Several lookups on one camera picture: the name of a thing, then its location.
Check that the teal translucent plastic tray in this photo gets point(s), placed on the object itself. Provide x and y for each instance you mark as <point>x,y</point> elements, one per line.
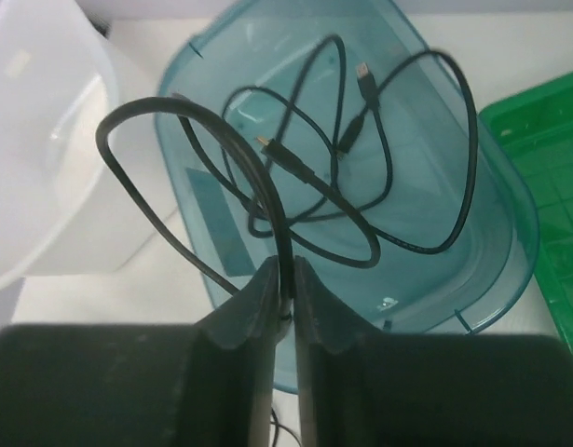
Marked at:
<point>352,89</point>

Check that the white plastic tub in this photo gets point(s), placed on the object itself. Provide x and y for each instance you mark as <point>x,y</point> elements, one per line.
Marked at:
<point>62,211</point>

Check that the green plastic tray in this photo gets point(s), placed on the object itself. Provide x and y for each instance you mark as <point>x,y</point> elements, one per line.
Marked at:
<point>535,129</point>

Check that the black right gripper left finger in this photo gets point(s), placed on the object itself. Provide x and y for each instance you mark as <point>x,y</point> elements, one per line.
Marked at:
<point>226,388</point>

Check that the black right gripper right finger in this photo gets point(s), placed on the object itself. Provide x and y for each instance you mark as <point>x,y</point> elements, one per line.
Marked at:
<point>334,402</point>

